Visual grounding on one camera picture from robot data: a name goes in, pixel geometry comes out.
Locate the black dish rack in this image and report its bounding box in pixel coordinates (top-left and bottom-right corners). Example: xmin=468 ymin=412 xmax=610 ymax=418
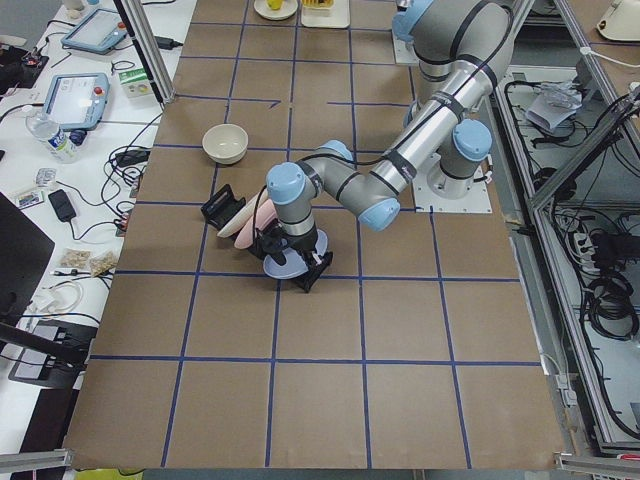
xmin=201 ymin=184 xmax=333 ymax=292

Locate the yellow lemon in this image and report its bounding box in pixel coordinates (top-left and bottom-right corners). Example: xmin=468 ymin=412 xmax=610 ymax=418
xmin=267 ymin=0 xmax=283 ymax=11

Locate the green white carton box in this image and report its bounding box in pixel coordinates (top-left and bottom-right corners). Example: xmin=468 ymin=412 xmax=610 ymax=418
xmin=118 ymin=68 xmax=152 ymax=98

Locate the striped bread loaf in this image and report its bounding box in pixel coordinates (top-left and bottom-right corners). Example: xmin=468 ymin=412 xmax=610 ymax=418
xmin=301 ymin=0 xmax=334 ymax=9

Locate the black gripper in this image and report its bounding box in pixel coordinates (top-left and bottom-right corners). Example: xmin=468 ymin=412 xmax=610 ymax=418
xmin=252 ymin=222 xmax=318 ymax=265

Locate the cream plate with lemon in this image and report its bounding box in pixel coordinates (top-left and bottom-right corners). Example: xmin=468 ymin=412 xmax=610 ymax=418
xmin=253 ymin=0 xmax=298 ymax=21

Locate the clear water bottle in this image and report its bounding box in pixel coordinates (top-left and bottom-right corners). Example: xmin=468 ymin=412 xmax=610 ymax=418
xmin=25 ymin=109 xmax=77 ymax=164

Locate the black monitor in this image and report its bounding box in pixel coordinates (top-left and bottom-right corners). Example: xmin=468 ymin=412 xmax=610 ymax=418
xmin=0 ymin=195 xmax=55 ymax=326

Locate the pink plate in rack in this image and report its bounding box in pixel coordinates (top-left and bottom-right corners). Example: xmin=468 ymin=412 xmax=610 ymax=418
xmin=234 ymin=200 xmax=277 ymax=249

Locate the white ceramic bowl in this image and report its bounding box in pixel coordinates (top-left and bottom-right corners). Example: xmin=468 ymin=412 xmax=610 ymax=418
xmin=202 ymin=124 xmax=249 ymax=165

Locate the far teach pendant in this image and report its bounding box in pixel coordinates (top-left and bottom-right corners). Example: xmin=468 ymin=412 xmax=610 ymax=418
xmin=61 ymin=8 xmax=127 ymax=54

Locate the black power adapter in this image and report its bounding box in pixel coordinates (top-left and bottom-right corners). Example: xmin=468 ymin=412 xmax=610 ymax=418
xmin=48 ymin=189 xmax=77 ymax=222

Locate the cream plate in rack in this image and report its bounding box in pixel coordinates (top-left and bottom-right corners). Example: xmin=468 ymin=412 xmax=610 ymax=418
xmin=217 ymin=192 xmax=268 ymax=238

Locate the teach pendant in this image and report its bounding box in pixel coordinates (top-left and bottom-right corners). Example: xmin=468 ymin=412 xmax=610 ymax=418
xmin=61 ymin=8 xmax=127 ymax=54
xmin=43 ymin=73 xmax=110 ymax=131

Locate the aluminium frame post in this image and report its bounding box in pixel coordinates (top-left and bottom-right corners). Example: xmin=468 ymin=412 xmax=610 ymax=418
xmin=113 ymin=0 xmax=175 ymax=105

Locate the white rectangular tray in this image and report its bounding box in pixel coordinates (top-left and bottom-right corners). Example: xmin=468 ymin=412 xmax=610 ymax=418
xmin=301 ymin=0 xmax=350 ymax=29

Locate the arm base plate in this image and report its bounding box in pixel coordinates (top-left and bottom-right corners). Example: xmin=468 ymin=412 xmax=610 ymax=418
xmin=392 ymin=33 xmax=419 ymax=66
xmin=412 ymin=153 xmax=493 ymax=214

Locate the light blue plate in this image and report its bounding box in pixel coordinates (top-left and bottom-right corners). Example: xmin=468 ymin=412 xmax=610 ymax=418
xmin=263 ymin=230 xmax=331 ymax=282

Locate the near teach pendant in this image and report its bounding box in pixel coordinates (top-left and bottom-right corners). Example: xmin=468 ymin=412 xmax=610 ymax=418
xmin=43 ymin=73 xmax=110 ymax=131

